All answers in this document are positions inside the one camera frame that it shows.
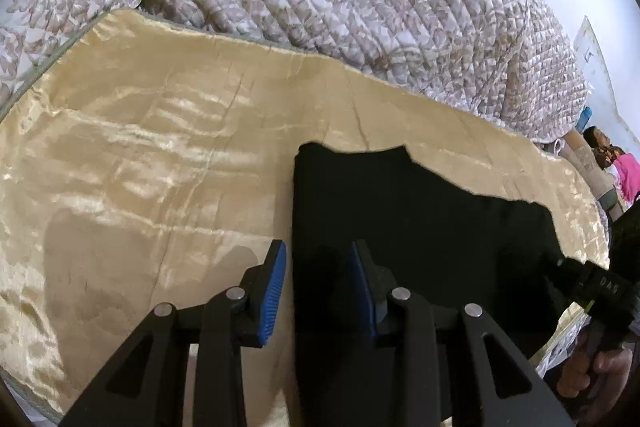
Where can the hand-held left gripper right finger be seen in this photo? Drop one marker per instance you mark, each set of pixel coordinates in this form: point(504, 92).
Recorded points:
point(364, 292)

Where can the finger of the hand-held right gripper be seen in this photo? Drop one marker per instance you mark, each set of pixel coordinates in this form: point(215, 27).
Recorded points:
point(560, 268)

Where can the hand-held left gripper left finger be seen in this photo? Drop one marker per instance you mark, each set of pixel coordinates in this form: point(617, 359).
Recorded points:
point(272, 297)

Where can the black pants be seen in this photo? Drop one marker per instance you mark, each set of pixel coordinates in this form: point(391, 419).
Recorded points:
point(425, 217)

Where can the person's right hand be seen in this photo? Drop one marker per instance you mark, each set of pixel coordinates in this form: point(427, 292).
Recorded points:
point(582, 372)

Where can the blue object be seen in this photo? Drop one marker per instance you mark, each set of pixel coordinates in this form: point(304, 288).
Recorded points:
point(584, 119)

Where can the cream satin blanket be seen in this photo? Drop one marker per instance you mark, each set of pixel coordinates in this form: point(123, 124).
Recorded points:
point(150, 147)

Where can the patterned beige post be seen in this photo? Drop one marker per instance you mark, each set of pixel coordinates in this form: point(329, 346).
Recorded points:
point(587, 162)

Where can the white wall poster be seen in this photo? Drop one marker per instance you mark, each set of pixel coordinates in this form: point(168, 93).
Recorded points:
point(595, 57)

